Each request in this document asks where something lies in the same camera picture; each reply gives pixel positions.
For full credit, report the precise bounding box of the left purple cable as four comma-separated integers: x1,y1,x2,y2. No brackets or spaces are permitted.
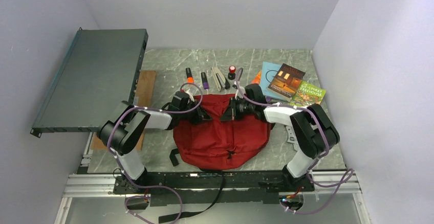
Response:
106,82,204,224

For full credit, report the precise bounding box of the light blue booklet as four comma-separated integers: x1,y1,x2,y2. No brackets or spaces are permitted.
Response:
259,61,290,100

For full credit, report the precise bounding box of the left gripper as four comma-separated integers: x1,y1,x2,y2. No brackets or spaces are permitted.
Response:
179,99,212,125

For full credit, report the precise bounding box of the purple highlighter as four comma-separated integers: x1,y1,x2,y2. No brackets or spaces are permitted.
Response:
201,72,209,90

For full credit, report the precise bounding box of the purple Roald Dahl book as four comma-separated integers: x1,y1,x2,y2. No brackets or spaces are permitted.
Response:
251,71,262,84

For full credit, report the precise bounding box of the grey black stapler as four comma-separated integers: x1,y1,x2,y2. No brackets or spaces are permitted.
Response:
211,67,231,92

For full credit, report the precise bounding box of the dark house cover book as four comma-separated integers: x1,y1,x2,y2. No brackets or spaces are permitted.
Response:
267,63,306,100

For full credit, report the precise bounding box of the orange highlighter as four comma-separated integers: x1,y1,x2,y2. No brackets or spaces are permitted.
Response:
185,68,194,83

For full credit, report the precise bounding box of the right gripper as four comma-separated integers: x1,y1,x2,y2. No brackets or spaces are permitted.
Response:
220,96,255,121

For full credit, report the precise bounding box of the red black stamp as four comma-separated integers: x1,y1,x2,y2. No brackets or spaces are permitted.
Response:
227,65,236,80

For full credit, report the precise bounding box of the wooden board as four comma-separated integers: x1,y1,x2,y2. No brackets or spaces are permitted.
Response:
90,70,157,150

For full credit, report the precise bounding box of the red backpack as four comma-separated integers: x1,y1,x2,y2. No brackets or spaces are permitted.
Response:
169,94,273,170

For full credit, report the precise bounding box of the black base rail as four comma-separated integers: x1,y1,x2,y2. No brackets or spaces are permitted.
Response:
113,170,315,207

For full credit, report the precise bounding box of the orange handled adjustable wrench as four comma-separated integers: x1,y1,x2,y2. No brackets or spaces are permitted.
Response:
285,125,298,146

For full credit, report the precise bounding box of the dark grey rack server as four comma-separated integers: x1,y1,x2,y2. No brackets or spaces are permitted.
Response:
30,29,148,137

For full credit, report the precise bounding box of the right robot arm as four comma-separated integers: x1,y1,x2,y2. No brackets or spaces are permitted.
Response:
220,83,340,191

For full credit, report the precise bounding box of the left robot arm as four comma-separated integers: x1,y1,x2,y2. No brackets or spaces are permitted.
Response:
96,91,212,193

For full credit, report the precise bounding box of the green Treehouse book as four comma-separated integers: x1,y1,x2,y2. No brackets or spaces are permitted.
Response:
289,81,327,107

